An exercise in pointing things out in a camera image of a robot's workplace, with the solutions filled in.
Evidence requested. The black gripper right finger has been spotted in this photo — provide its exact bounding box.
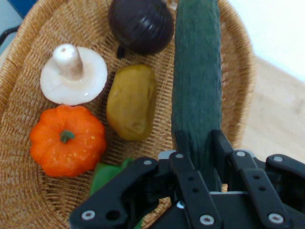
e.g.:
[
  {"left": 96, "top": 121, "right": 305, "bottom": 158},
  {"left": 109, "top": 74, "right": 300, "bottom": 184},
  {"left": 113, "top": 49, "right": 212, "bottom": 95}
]
[{"left": 211, "top": 129, "right": 305, "bottom": 229}]

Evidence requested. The brown toy potato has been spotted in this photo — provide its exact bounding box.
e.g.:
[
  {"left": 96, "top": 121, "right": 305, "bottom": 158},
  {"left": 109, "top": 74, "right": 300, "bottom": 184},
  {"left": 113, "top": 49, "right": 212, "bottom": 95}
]
[{"left": 106, "top": 64, "right": 157, "bottom": 142}]

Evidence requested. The orange toy pumpkin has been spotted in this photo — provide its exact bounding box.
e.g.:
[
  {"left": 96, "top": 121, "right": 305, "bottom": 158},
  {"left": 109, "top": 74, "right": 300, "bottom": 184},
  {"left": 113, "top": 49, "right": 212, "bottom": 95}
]
[{"left": 29, "top": 104, "right": 107, "bottom": 178}]

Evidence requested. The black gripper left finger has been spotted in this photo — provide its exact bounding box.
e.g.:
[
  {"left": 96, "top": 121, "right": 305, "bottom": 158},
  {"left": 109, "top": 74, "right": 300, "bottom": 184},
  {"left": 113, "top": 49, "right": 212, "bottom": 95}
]
[{"left": 69, "top": 130, "right": 224, "bottom": 229}]

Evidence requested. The dark purple toy onion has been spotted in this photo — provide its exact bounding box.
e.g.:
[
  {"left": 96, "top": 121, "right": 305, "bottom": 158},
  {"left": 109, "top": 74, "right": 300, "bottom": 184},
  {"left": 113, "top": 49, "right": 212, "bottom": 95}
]
[{"left": 108, "top": 0, "right": 176, "bottom": 59}]

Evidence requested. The blue textured object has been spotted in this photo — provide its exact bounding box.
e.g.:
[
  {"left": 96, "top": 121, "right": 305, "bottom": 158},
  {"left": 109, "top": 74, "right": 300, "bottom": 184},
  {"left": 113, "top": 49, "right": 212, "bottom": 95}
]
[{"left": 13, "top": 0, "right": 39, "bottom": 19}]

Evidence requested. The white toy mushroom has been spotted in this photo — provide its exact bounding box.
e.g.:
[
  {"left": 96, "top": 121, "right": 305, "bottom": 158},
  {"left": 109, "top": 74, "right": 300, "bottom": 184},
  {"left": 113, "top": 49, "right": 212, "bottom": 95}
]
[{"left": 39, "top": 43, "right": 109, "bottom": 106}]

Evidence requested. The woven wicker basket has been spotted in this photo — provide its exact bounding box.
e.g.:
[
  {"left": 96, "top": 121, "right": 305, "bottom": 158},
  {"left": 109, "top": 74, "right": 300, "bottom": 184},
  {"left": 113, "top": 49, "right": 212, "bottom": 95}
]
[{"left": 0, "top": 0, "right": 257, "bottom": 229}]

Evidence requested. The black cable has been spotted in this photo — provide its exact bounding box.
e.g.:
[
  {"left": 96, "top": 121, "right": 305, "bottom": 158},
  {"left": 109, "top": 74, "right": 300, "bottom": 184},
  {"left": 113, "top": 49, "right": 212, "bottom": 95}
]
[{"left": 0, "top": 24, "right": 21, "bottom": 46}]

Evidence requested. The green toy bell pepper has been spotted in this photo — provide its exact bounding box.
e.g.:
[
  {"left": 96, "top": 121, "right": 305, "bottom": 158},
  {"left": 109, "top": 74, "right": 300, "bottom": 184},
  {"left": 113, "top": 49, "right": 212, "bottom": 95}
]
[{"left": 89, "top": 157, "right": 143, "bottom": 229}]

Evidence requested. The light wooden cutting board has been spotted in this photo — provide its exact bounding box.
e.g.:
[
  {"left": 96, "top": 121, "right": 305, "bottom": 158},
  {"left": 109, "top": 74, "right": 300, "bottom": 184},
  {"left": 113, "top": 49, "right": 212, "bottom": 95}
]
[{"left": 240, "top": 55, "right": 305, "bottom": 166}]

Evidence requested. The dark green toy cucumber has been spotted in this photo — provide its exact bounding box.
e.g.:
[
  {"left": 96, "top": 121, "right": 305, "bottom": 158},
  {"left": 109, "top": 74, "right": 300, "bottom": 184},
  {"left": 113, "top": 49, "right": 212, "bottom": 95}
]
[{"left": 171, "top": 0, "right": 224, "bottom": 193}]

